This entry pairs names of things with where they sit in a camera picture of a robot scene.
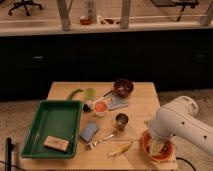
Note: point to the orange bowl with grapes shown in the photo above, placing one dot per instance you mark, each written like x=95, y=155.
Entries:
x=145, y=143

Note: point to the black office chair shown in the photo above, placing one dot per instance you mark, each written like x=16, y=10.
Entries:
x=25, y=4

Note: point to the tan sponge block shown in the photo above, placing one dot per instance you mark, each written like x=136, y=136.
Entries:
x=56, y=143

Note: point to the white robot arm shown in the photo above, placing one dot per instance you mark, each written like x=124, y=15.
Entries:
x=178, y=118

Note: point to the red object on ledge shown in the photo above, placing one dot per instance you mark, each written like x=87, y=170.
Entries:
x=85, y=21

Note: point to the grey-blue cloth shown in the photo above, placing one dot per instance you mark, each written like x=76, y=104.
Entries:
x=117, y=103

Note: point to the silver fork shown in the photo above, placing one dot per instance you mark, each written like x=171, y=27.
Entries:
x=93, y=144

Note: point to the purple bowl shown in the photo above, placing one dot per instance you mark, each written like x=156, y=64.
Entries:
x=123, y=88

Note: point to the green cucumber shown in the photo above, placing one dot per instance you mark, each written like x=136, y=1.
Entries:
x=73, y=93

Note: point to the black stand post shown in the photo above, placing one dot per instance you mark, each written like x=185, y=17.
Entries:
x=8, y=154

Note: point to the metal cup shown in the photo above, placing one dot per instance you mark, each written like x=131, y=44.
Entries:
x=121, y=121

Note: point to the yellow banana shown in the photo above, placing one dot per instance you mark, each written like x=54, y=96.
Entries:
x=120, y=150

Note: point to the white cup orange content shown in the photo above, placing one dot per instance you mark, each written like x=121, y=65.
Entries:
x=100, y=108

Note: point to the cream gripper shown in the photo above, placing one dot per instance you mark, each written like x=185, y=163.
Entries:
x=157, y=147

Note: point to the green plastic tray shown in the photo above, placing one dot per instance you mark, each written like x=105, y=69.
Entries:
x=57, y=118

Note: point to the black and white utensil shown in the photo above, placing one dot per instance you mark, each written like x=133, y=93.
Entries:
x=88, y=105

